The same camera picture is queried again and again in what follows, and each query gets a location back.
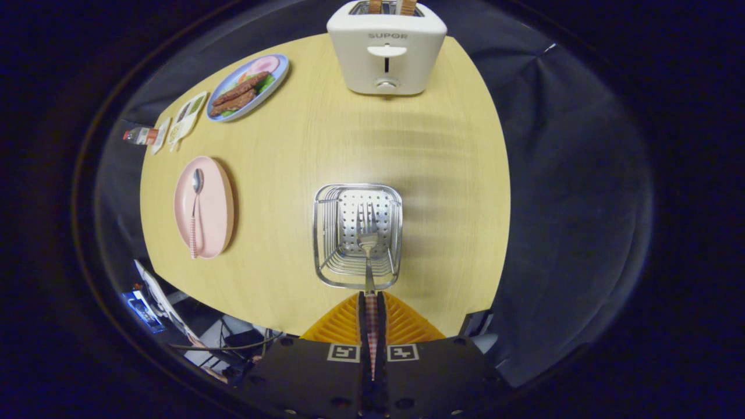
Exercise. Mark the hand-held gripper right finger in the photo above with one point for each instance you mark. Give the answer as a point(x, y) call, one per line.
point(430, 372)

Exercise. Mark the blue lit device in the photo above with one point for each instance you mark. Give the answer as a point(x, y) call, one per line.
point(142, 308)

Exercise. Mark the white divided condiment dish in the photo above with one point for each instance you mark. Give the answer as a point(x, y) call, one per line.
point(186, 119)

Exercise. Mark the clear bottle red cap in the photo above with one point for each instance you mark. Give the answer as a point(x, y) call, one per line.
point(139, 136)

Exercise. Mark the blue plate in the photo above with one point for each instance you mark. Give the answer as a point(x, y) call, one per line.
point(278, 78)

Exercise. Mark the brown steak piece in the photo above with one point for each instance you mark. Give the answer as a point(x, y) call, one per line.
point(244, 87)
point(233, 105)

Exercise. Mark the white toaster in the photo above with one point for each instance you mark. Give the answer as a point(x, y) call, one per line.
point(361, 64)

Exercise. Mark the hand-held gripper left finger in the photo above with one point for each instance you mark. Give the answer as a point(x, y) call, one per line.
point(314, 372)

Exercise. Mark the white board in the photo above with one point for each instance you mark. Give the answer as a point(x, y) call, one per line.
point(160, 299)

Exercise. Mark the white square coaster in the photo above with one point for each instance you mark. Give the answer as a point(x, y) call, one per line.
point(160, 137)

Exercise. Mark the pink plate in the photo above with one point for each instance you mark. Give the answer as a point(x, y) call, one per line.
point(218, 209)

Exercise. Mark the green lettuce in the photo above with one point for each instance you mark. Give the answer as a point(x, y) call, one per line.
point(266, 84)

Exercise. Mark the pink ham slice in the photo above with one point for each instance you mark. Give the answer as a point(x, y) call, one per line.
point(265, 64)

